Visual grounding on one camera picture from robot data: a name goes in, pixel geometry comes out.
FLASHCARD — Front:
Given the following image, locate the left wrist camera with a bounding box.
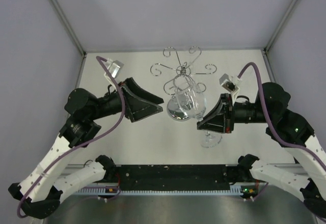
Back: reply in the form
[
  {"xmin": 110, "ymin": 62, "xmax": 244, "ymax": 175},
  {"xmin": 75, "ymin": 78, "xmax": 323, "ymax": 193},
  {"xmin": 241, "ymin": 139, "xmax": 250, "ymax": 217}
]
[{"xmin": 102, "ymin": 59, "xmax": 124, "ymax": 79}]

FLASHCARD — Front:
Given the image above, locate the chrome wire glass rack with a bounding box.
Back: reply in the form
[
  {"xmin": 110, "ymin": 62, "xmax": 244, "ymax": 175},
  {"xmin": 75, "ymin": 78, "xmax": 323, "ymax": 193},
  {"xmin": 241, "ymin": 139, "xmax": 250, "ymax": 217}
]
[{"xmin": 150, "ymin": 46, "xmax": 217, "ymax": 122}]

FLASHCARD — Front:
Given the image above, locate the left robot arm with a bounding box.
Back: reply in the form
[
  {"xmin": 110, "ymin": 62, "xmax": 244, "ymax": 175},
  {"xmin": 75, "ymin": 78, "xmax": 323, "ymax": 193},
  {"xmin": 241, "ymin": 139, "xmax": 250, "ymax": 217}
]
[{"xmin": 8, "ymin": 77, "xmax": 164, "ymax": 219}]

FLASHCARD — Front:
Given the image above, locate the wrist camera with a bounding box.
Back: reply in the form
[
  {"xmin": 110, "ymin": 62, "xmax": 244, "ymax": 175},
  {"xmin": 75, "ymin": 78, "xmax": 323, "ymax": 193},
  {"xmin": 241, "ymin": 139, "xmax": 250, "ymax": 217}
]
[
  {"xmin": 102, "ymin": 59, "xmax": 124, "ymax": 79},
  {"xmin": 219, "ymin": 73, "xmax": 242, "ymax": 103}
]

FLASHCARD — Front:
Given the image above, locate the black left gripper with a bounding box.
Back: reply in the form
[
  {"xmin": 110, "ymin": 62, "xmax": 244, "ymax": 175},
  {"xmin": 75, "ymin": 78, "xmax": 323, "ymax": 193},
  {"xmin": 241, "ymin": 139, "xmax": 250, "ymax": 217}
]
[{"xmin": 88, "ymin": 77, "xmax": 164, "ymax": 122}]

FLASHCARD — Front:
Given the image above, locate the aluminium frame rail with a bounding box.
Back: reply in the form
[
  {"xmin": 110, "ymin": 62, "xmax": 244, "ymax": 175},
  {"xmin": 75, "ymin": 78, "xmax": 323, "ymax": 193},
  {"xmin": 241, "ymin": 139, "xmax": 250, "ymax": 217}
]
[{"xmin": 61, "ymin": 162, "xmax": 306, "ymax": 184}]

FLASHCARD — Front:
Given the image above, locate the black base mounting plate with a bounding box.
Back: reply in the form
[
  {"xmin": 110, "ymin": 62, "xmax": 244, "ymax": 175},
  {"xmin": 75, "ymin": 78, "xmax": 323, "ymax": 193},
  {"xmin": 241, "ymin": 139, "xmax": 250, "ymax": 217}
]
[{"xmin": 101, "ymin": 164, "xmax": 253, "ymax": 191}]

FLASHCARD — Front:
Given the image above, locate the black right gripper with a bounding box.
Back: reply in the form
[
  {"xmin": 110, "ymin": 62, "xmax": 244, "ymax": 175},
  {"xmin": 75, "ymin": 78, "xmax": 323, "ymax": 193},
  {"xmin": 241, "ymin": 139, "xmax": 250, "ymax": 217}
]
[{"xmin": 197, "ymin": 92, "xmax": 274, "ymax": 133}]

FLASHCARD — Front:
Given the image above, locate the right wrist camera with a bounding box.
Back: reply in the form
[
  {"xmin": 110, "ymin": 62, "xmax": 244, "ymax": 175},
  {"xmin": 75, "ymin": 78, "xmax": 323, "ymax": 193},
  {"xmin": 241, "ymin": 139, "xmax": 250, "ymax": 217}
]
[{"xmin": 219, "ymin": 73, "xmax": 242, "ymax": 103}]

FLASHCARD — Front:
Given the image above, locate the grey slotted cable duct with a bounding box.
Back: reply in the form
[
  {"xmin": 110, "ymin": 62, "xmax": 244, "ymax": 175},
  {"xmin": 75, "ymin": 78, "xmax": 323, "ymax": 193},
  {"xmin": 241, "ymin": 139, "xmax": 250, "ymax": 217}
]
[{"xmin": 73, "ymin": 184, "xmax": 255, "ymax": 197}]

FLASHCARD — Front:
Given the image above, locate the round clear wine glass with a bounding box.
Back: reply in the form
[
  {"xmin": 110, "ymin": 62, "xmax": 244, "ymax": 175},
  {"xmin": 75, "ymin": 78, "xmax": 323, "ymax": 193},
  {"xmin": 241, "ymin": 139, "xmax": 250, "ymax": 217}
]
[{"xmin": 174, "ymin": 81, "xmax": 222, "ymax": 148}]

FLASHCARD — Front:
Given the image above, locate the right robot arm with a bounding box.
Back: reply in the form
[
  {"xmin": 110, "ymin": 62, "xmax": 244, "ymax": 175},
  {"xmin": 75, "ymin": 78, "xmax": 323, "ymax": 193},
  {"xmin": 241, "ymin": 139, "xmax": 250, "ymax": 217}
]
[{"xmin": 197, "ymin": 82, "xmax": 325, "ymax": 218}]

